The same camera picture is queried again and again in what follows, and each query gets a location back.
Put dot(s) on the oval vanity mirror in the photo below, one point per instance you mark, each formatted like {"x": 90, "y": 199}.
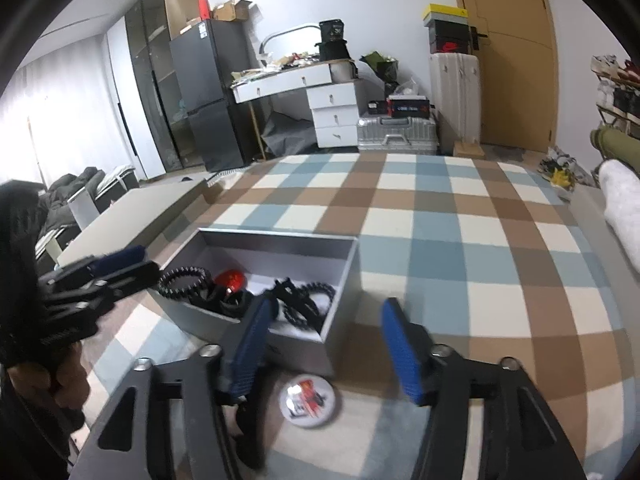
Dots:
{"x": 298, "y": 40}

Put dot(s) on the white upright suitcase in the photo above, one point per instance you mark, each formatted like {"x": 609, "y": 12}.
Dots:
{"x": 457, "y": 98}

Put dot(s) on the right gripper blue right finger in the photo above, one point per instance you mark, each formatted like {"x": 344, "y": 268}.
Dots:
{"x": 522, "y": 439}

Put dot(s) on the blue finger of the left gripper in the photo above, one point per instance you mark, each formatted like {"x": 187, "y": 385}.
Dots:
{"x": 87, "y": 290}
{"x": 105, "y": 262}

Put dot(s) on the yellow lid shoe box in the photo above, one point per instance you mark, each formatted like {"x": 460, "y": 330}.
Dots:
{"x": 439, "y": 12}

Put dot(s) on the person's left hand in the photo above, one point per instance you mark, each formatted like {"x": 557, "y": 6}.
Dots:
{"x": 66, "y": 387}

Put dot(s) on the olive green rolled blanket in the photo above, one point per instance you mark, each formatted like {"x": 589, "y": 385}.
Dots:
{"x": 612, "y": 143}

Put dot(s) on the green flower bouquet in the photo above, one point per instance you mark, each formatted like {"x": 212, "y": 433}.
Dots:
{"x": 385, "y": 68}

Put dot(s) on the cardboard box on fridge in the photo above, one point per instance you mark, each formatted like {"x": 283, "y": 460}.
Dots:
{"x": 232, "y": 11}

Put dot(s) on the white vanity desk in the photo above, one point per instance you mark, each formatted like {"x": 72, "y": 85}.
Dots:
{"x": 285, "y": 135}

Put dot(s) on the white rolled blanket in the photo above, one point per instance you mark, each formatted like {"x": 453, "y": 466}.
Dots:
{"x": 620, "y": 187}

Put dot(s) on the dark grey refrigerator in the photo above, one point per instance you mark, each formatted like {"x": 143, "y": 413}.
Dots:
{"x": 205, "y": 57}

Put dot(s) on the black red box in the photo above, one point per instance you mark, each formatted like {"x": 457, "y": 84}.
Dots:
{"x": 410, "y": 106}

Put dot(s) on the grey open cardboard box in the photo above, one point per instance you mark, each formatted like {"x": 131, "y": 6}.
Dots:
{"x": 315, "y": 279}

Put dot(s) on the white drawer cabinet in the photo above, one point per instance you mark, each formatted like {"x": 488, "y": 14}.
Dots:
{"x": 336, "y": 111}

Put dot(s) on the black shoe box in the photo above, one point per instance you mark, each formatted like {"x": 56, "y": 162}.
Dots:
{"x": 449, "y": 37}

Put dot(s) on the silver lying suitcase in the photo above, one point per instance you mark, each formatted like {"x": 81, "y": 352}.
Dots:
{"x": 412, "y": 135}

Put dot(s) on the glass door wardrobe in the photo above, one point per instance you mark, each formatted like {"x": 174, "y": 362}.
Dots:
{"x": 148, "y": 95}

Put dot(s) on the white China flag badge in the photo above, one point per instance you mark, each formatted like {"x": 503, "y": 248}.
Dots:
{"x": 308, "y": 401}

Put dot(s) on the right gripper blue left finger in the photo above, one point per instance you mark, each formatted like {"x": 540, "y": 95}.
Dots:
{"x": 131, "y": 437}

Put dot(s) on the shoe rack with shoes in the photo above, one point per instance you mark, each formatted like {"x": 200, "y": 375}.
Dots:
{"x": 617, "y": 98}

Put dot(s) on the plaid bed cover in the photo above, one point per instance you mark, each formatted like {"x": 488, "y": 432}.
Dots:
{"x": 484, "y": 255}

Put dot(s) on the wooden door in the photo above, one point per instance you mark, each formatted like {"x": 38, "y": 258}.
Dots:
{"x": 515, "y": 43}

